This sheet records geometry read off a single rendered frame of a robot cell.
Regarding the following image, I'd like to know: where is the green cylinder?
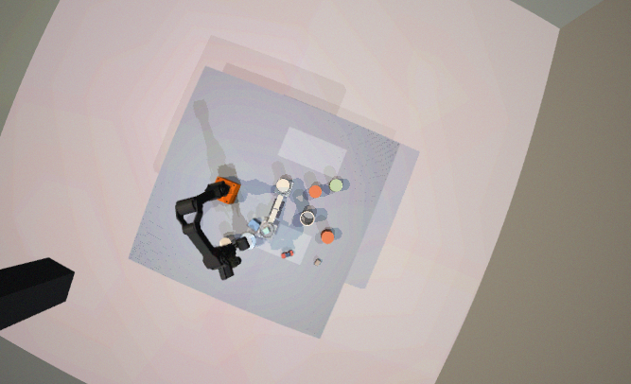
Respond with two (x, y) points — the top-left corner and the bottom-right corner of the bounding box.
(329, 179), (342, 192)

